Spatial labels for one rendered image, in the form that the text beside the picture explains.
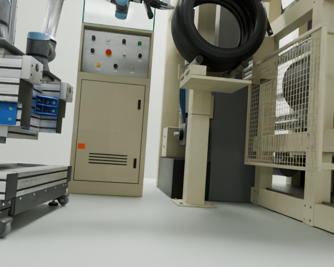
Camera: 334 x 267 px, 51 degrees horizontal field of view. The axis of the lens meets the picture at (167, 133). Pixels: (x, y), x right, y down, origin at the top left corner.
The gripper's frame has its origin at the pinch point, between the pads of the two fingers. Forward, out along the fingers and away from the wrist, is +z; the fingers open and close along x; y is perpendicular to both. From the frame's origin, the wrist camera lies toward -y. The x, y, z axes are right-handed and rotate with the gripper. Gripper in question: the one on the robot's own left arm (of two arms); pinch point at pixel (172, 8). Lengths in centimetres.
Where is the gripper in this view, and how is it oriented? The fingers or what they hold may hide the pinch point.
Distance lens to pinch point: 228.8
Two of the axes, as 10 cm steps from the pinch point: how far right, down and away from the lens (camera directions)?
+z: 9.7, 2.0, 1.4
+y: 1.9, -9.8, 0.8
